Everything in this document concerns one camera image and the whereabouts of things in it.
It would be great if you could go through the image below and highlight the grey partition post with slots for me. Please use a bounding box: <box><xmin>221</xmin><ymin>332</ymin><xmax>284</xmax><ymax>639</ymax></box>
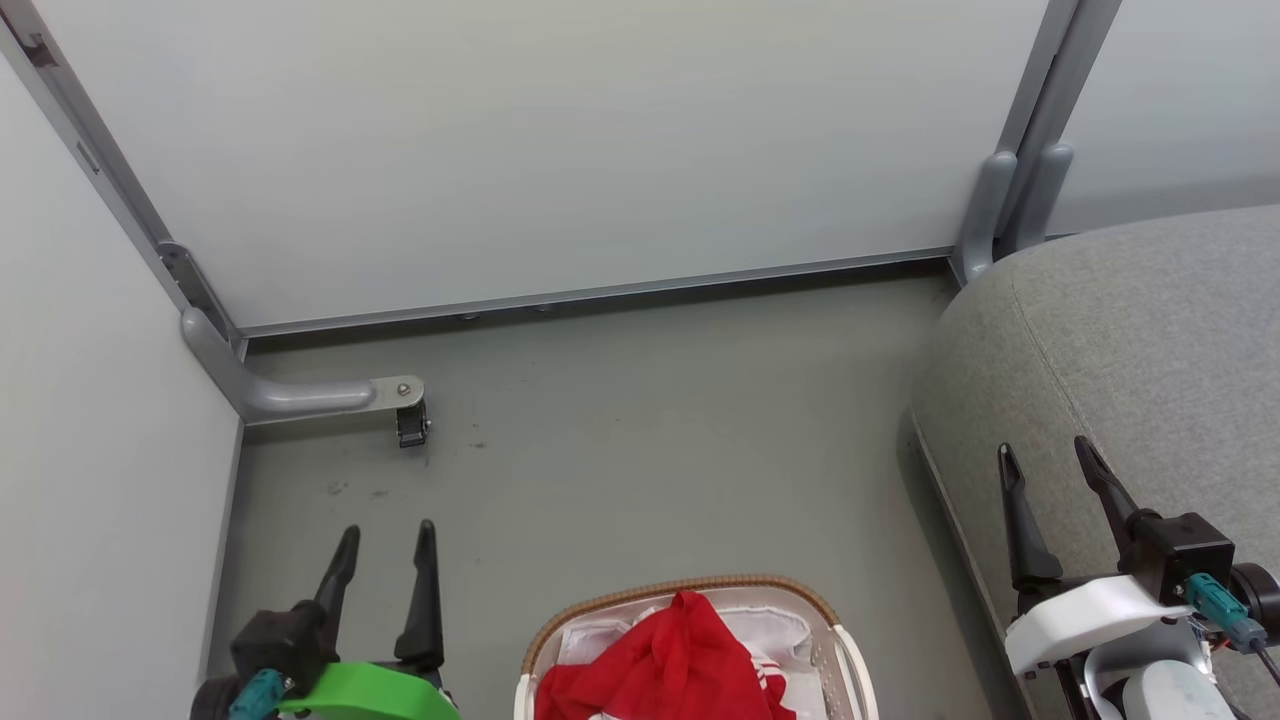
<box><xmin>0</xmin><ymin>0</ymin><xmax>247</xmax><ymax>353</ymax></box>

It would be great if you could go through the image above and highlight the white basket with woven rim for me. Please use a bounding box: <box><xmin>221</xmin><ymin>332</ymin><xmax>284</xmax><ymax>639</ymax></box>
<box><xmin>513</xmin><ymin>574</ymin><xmax>881</xmax><ymax>720</ymax></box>

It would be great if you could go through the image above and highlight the left cable with teal connector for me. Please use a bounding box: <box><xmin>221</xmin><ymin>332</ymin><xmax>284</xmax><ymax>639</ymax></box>
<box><xmin>228</xmin><ymin>668</ymin><xmax>293</xmax><ymax>720</ymax></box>

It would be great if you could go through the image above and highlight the right cable with teal connector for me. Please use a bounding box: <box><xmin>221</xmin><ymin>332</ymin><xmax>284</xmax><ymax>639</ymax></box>
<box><xmin>1184</xmin><ymin>574</ymin><xmax>1280</xmax><ymax>691</ymax></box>

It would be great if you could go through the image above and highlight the double grey partition post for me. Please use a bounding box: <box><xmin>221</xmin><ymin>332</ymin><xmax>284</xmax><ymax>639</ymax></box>
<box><xmin>995</xmin><ymin>0</ymin><xmax>1126</xmax><ymax>166</ymax></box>

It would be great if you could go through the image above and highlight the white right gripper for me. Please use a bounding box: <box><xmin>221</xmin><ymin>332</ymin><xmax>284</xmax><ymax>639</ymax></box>
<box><xmin>998</xmin><ymin>435</ymin><xmax>1197</xmax><ymax>682</ymax></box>

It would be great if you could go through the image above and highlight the grey partition floor rail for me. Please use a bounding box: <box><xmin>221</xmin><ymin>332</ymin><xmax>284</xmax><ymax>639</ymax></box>
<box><xmin>238</xmin><ymin>247</ymin><xmax>956</xmax><ymax>338</ymax></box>

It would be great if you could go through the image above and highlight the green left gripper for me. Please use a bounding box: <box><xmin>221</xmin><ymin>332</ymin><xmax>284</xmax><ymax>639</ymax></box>
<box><xmin>275</xmin><ymin>519</ymin><xmax>462</xmax><ymax>720</ymax></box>

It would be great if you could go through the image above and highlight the long grey partition foot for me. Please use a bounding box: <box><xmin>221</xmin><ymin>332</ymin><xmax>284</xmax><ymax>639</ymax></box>
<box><xmin>180</xmin><ymin>305</ymin><xmax>426</xmax><ymax>426</ymax></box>

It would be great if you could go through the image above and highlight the short grey partition foot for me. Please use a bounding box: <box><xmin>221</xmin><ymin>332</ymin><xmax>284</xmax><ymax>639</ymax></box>
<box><xmin>1000</xmin><ymin>143</ymin><xmax>1076</xmax><ymax>256</ymax></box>
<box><xmin>950</xmin><ymin>150</ymin><xmax>1018</xmax><ymax>288</ymax></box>

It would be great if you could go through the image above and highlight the grey fabric sofa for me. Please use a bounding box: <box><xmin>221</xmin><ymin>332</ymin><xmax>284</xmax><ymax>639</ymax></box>
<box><xmin>910</xmin><ymin>205</ymin><xmax>1280</xmax><ymax>720</ymax></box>

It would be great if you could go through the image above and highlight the cable with teal connector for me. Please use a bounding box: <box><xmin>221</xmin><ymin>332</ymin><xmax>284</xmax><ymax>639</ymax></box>
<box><xmin>1184</xmin><ymin>574</ymin><xmax>1280</xmax><ymax>691</ymax></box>
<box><xmin>228</xmin><ymin>668</ymin><xmax>293</xmax><ymax>720</ymax></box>

